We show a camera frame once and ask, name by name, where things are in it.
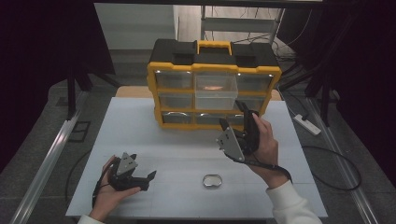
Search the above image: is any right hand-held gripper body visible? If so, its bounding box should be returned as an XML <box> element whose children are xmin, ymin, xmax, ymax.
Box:
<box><xmin>216</xmin><ymin>109</ymin><xmax>262</xmax><ymax>163</ymax></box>

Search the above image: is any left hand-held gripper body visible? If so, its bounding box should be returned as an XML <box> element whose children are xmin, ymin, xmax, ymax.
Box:
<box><xmin>107</xmin><ymin>151</ymin><xmax>150</xmax><ymax>191</ymax></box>

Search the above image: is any clear plastic drawer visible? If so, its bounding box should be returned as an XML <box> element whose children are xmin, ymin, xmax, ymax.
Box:
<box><xmin>193</xmin><ymin>71</ymin><xmax>240</xmax><ymax>111</ymax></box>

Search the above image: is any yellow black organizer cabinet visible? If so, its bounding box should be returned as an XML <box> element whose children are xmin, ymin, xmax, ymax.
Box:
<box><xmin>147</xmin><ymin>38</ymin><xmax>283</xmax><ymax>133</ymax></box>

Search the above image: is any person's right hand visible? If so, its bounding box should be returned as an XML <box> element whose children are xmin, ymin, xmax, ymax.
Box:
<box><xmin>247</xmin><ymin>112</ymin><xmax>290</xmax><ymax>189</ymax></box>

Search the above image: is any person's left hand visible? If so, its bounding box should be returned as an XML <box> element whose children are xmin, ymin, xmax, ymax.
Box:
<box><xmin>89</xmin><ymin>156</ymin><xmax>143</xmax><ymax>223</ymax></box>

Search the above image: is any black floor hatch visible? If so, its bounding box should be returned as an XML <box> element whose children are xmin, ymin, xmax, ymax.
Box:
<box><xmin>67</xmin><ymin>120</ymin><xmax>92</xmax><ymax>144</ymax></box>

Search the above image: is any group of clear drawers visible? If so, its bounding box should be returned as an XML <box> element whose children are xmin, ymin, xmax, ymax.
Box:
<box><xmin>154</xmin><ymin>70</ymin><xmax>276</xmax><ymax>127</ymax></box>

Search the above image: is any white power strip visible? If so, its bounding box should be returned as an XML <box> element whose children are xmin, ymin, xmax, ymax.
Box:
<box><xmin>293</xmin><ymin>113</ymin><xmax>322</xmax><ymax>136</ymax></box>

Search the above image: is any black curtain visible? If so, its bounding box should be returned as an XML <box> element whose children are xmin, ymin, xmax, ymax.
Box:
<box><xmin>0</xmin><ymin>0</ymin><xmax>117</xmax><ymax>174</ymax></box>
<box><xmin>276</xmin><ymin>0</ymin><xmax>396</xmax><ymax>189</ymax></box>

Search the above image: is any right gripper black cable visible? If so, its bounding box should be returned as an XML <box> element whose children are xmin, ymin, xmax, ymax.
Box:
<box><xmin>232</xmin><ymin>154</ymin><xmax>294</xmax><ymax>185</ymax></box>

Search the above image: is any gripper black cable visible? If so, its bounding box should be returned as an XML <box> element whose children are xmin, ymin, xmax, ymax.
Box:
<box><xmin>91</xmin><ymin>157</ymin><xmax>120</xmax><ymax>210</ymax></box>
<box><xmin>232</xmin><ymin>154</ymin><xmax>294</xmax><ymax>185</ymax></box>

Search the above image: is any white power cable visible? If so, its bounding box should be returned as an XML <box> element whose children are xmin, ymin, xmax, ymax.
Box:
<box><xmin>277</xmin><ymin>88</ymin><xmax>301</xmax><ymax>119</ymax></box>

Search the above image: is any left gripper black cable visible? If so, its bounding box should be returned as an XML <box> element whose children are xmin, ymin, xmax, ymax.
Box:
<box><xmin>91</xmin><ymin>157</ymin><xmax>120</xmax><ymax>210</ymax></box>

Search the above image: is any black floor cable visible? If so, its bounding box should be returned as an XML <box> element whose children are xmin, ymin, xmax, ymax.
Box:
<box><xmin>64</xmin><ymin>148</ymin><xmax>93</xmax><ymax>203</ymax></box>
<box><xmin>302</xmin><ymin>145</ymin><xmax>362</xmax><ymax>191</ymax></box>

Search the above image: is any aluminium rail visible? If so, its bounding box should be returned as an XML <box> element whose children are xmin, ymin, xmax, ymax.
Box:
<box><xmin>307</xmin><ymin>96</ymin><xmax>380</xmax><ymax>224</ymax></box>
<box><xmin>8</xmin><ymin>91</ymin><xmax>82</xmax><ymax>224</ymax></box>

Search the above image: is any metal shelf frame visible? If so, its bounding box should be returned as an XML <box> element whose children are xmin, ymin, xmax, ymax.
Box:
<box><xmin>200</xmin><ymin>5</ymin><xmax>285</xmax><ymax>44</ymax></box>

